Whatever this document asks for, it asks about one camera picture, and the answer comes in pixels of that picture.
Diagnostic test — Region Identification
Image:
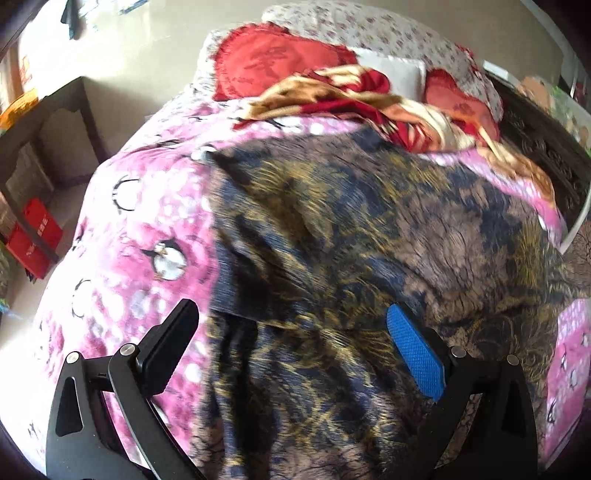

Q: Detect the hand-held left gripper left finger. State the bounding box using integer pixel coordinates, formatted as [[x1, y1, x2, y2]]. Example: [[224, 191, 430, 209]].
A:
[[46, 298, 206, 480]]

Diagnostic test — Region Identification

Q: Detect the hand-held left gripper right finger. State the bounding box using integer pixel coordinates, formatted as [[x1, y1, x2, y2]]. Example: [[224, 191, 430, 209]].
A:
[[386, 302, 541, 480]]

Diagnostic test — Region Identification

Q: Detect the dark gold patterned garment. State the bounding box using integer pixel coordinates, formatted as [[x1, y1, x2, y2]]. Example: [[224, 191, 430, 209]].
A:
[[191, 124, 578, 480]]

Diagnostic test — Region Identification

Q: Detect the pink penguin print blanket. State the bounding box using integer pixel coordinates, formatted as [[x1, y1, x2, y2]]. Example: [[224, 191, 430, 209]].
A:
[[32, 104, 591, 480]]

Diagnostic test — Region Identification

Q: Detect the red box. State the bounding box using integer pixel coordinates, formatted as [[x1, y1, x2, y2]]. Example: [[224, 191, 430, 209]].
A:
[[6, 198, 63, 280]]

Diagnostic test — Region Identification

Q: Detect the dark carved wooden cabinet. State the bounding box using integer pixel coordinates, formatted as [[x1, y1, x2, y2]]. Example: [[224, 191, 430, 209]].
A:
[[482, 65, 591, 227]]

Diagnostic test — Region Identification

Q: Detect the red gold floral blanket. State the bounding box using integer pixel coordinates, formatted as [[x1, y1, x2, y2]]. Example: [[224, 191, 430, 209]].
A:
[[233, 65, 555, 204]]

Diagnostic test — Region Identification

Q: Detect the dark wooden desk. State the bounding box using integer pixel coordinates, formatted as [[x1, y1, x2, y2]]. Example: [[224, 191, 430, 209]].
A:
[[0, 76, 100, 264]]

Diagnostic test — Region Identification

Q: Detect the white pillow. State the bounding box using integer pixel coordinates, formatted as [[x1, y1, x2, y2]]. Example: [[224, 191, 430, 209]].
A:
[[355, 48, 428, 100]]

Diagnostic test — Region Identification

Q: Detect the orange plastic basket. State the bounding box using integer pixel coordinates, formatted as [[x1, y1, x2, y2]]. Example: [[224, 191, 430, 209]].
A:
[[0, 90, 40, 130]]

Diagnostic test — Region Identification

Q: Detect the dark hanging cloth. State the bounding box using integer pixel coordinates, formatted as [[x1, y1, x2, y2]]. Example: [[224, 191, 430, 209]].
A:
[[62, 0, 86, 24]]

